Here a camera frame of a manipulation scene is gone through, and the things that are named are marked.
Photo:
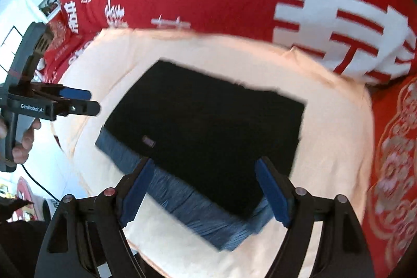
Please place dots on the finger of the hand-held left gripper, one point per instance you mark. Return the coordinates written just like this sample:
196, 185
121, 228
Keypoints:
75, 93
81, 108

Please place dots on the peach cloth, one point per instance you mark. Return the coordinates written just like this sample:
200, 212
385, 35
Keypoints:
325, 151

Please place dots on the wall picture frame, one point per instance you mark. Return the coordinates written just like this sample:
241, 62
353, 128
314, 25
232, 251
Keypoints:
49, 2

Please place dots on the black pants with blue waistband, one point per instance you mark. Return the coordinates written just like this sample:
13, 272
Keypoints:
208, 121

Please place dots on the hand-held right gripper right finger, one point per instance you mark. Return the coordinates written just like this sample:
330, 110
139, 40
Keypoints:
273, 190

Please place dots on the red floral patterned cloth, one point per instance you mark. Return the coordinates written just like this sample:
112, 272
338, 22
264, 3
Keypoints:
394, 167

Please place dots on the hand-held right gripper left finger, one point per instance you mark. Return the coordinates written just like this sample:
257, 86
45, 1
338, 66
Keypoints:
136, 190

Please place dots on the person's left hand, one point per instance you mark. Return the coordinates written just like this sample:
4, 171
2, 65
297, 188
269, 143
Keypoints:
26, 144

